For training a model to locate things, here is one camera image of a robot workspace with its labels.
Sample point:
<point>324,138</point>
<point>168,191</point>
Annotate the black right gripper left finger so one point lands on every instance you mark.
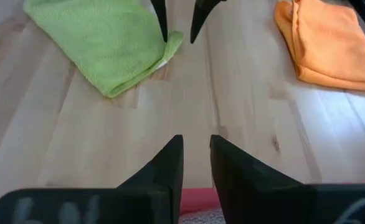
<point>107,205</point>

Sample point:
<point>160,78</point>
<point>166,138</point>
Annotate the orange microfiber towel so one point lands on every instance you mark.
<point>332,46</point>

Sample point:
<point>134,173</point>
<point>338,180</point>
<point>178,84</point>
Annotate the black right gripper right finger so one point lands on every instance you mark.
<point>263,199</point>

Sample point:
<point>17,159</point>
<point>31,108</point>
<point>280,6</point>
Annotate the green microfiber towel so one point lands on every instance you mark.
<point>107,46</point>

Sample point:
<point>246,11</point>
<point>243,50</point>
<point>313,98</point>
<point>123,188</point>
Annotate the pink plastic bin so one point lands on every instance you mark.
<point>198,199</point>

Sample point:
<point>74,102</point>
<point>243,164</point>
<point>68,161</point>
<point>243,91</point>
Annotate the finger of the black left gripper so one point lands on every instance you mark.
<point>201,15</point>
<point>161,18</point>

